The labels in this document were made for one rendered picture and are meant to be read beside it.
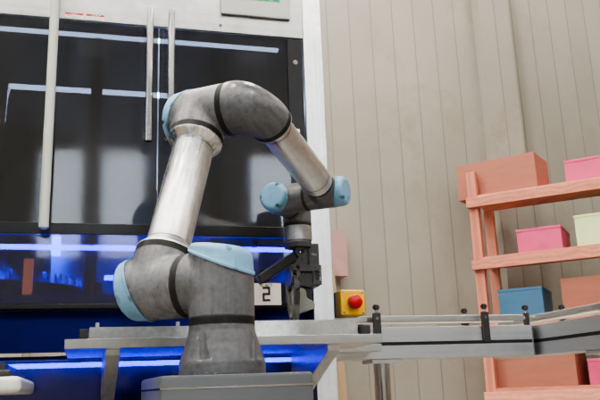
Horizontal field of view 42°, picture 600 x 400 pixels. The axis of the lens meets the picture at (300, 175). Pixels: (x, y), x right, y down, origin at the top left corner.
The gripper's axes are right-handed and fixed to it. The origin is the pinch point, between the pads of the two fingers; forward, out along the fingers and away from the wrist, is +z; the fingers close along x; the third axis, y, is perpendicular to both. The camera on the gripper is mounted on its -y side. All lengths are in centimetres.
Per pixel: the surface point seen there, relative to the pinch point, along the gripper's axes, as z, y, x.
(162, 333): 3.5, -33.9, -11.1
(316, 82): -72, 14, 15
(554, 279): -63, 324, 382
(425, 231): -101, 208, 376
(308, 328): 3.7, -2.1, -22.4
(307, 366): 11.6, 3.1, -1.1
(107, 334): 3.5, -46.3, -11.2
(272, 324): 2.8, -10.4, -22.4
